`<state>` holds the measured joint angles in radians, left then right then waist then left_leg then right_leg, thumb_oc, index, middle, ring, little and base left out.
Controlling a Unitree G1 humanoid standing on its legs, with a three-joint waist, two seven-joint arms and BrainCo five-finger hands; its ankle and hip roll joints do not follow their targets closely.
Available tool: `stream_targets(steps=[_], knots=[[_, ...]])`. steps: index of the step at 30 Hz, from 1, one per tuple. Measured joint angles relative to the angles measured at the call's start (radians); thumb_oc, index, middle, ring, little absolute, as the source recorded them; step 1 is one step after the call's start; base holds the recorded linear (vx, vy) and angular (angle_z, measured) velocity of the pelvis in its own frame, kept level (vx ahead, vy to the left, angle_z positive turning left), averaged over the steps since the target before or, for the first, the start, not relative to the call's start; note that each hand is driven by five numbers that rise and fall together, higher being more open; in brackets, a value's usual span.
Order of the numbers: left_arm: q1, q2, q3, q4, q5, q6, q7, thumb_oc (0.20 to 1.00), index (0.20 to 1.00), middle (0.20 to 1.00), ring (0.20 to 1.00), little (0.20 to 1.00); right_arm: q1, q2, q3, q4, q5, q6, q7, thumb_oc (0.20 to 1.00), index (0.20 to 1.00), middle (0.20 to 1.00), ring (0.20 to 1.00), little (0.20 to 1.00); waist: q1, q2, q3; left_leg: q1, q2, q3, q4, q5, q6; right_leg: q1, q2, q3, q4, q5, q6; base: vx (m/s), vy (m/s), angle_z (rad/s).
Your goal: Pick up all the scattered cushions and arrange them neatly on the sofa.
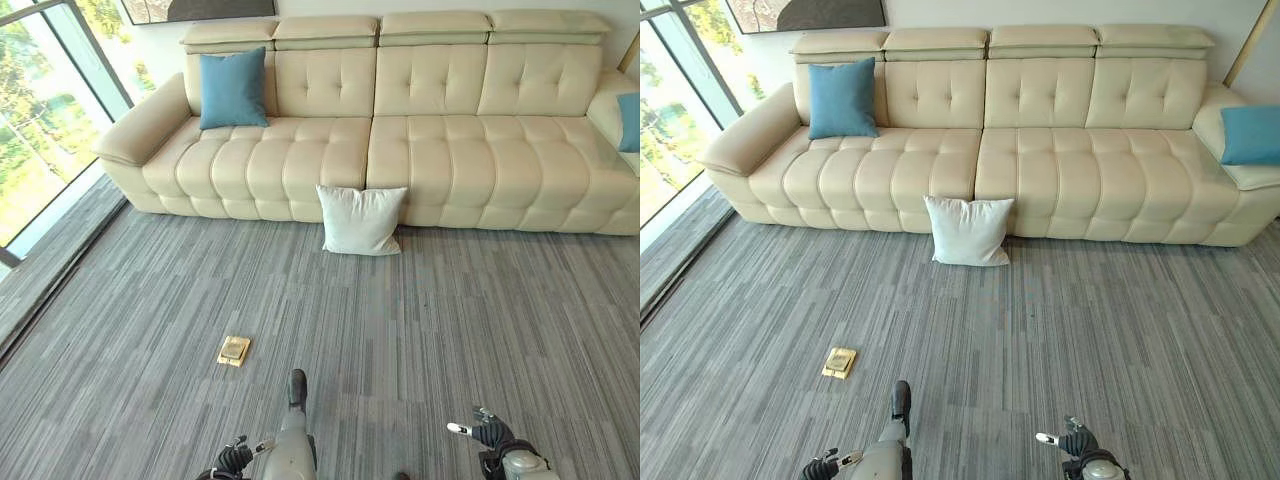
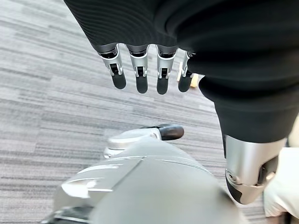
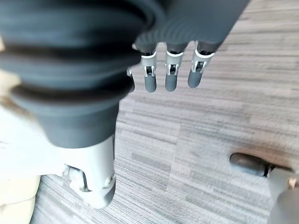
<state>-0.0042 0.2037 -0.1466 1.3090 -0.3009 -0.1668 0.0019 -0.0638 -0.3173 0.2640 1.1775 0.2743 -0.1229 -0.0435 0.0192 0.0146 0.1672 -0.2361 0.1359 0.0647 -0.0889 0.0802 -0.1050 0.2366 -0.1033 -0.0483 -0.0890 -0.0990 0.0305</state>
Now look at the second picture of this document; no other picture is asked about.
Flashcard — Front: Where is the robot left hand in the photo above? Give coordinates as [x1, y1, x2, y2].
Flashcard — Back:
[63, 0, 299, 205]

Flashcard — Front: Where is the small wooden furniture leg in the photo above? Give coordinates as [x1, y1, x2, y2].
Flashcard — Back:
[189, 73, 199, 89]

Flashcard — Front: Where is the robot dark foot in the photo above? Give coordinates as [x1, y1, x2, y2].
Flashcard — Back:
[158, 124, 185, 141]

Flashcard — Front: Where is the robot silver leg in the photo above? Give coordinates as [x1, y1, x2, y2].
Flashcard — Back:
[41, 127, 248, 224]

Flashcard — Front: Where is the cream white cushion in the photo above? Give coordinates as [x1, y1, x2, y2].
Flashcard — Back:
[263, 147, 299, 224]

